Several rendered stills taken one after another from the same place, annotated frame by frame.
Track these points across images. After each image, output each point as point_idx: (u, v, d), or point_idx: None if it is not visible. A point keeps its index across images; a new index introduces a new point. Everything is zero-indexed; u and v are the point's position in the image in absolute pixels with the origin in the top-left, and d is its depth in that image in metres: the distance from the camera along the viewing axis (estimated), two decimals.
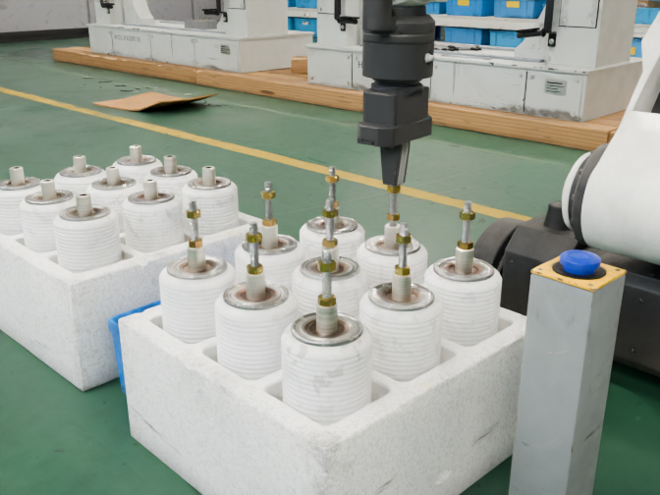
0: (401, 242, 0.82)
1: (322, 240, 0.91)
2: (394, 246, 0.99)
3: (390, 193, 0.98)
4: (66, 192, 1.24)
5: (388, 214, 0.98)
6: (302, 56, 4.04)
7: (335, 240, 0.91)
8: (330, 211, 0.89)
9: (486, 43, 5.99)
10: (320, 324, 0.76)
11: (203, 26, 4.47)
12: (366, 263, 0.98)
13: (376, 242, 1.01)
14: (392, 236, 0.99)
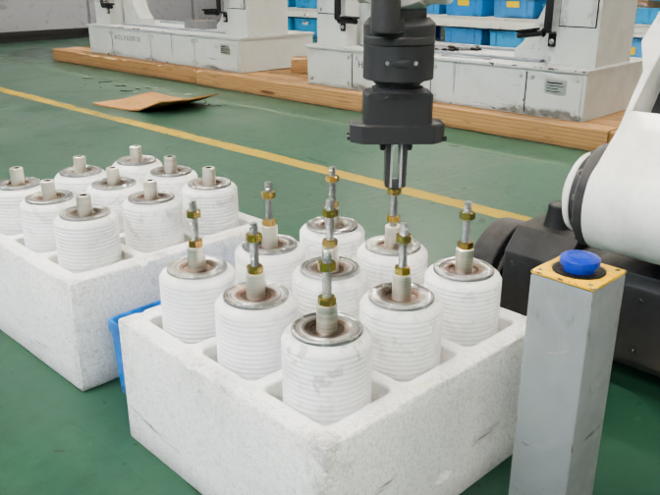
0: (401, 242, 0.82)
1: (322, 240, 0.91)
2: (394, 246, 0.99)
3: (393, 197, 0.98)
4: (66, 192, 1.24)
5: (399, 216, 0.99)
6: (302, 56, 4.04)
7: (335, 240, 0.91)
8: (330, 211, 0.89)
9: (486, 43, 5.99)
10: (320, 324, 0.76)
11: (203, 26, 4.47)
12: (366, 263, 0.98)
13: (376, 242, 1.01)
14: (392, 236, 0.99)
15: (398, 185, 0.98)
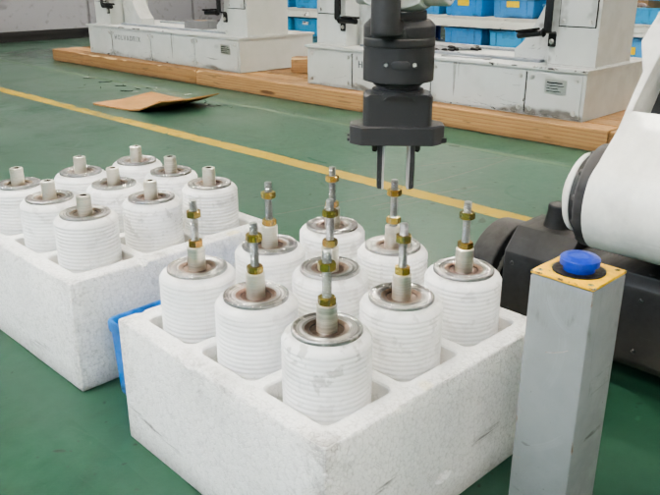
0: (401, 242, 0.82)
1: (322, 240, 0.91)
2: (394, 246, 0.99)
3: (392, 197, 0.99)
4: (66, 192, 1.24)
5: (387, 217, 0.99)
6: (302, 56, 4.04)
7: (335, 240, 0.91)
8: (330, 211, 0.89)
9: (486, 43, 5.99)
10: (320, 324, 0.76)
11: (203, 26, 4.47)
12: (366, 263, 0.98)
13: (376, 242, 1.01)
14: (392, 236, 0.99)
15: (393, 188, 0.97)
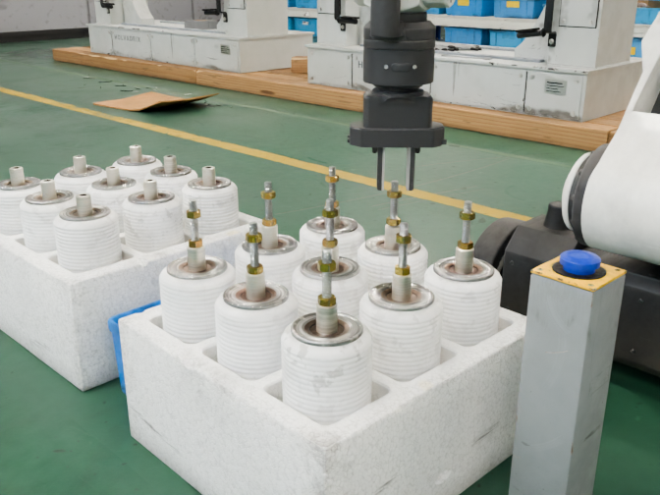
0: (401, 242, 0.82)
1: (322, 240, 0.91)
2: (394, 246, 0.99)
3: (397, 199, 0.98)
4: (66, 192, 1.24)
5: None
6: (302, 56, 4.04)
7: (335, 240, 0.91)
8: (330, 211, 0.89)
9: (486, 43, 5.99)
10: (320, 324, 0.76)
11: (203, 26, 4.47)
12: (366, 263, 0.98)
13: (376, 242, 1.01)
14: (392, 236, 0.99)
15: (392, 188, 0.98)
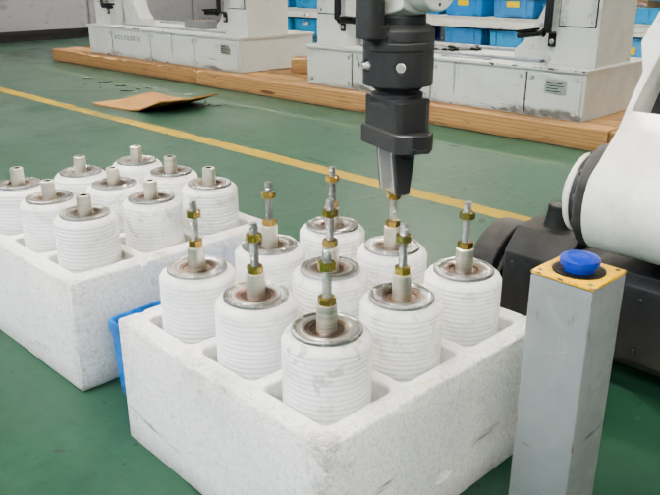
0: (401, 242, 0.82)
1: (322, 240, 0.91)
2: (393, 246, 0.99)
3: (390, 201, 0.98)
4: (66, 192, 1.24)
5: (390, 221, 0.98)
6: (302, 56, 4.04)
7: (335, 240, 0.91)
8: (330, 211, 0.89)
9: (486, 43, 5.99)
10: (320, 324, 0.76)
11: (203, 26, 4.47)
12: (363, 262, 0.98)
13: (376, 242, 1.02)
14: (391, 236, 0.99)
15: None
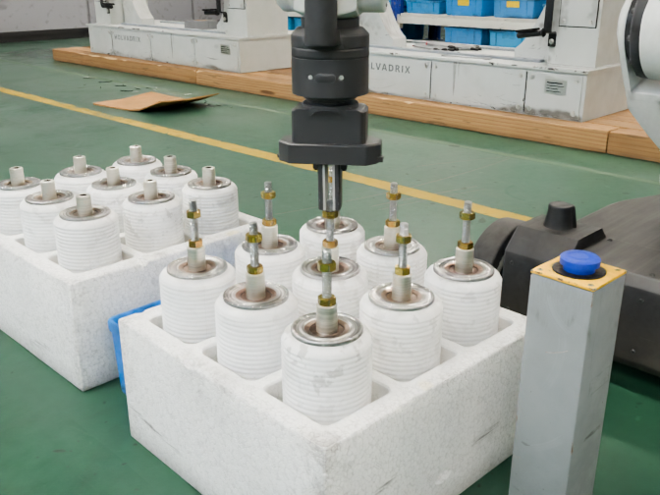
0: (401, 242, 0.82)
1: (335, 242, 0.91)
2: (393, 246, 0.99)
3: (390, 201, 0.98)
4: (66, 192, 1.24)
5: (390, 221, 0.98)
6: None
7: None
8: (335, 209, 0.91)
9: (486, 43, 5.99)
10: (320, 324, 0.76)
11: (203, 26, 4.47)
12: (363, 262, 0.98)
13: (376, 242, 1.02)
14: (391, 236, 0.99)
15: (396, 191, 0.97)
